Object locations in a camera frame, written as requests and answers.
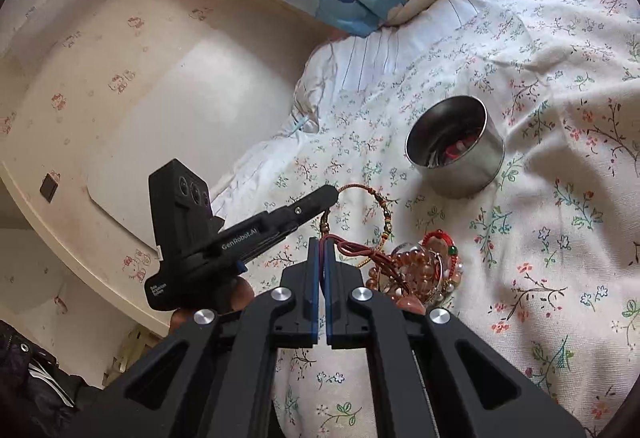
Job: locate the person's left hand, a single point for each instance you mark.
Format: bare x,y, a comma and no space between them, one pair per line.
242,295

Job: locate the small red jewelry piece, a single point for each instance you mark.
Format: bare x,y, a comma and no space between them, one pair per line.
456,149

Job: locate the small dark wall fixture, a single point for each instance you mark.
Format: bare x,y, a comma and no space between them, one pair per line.
49,186

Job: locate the thin silver bangle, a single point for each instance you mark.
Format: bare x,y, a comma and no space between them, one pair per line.
400,248

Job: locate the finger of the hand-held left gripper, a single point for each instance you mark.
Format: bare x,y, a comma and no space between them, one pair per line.
305,208

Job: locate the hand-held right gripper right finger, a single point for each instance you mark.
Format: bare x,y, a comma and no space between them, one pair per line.
328,288

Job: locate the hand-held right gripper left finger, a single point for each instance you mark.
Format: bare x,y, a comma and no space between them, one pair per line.
314,280

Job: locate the person's dark clothing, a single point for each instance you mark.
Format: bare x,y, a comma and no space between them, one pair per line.
35,388

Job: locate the round metal tin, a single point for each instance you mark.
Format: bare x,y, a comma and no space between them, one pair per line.
465,175

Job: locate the floral print quilt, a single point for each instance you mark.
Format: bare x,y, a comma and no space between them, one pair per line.
525,243

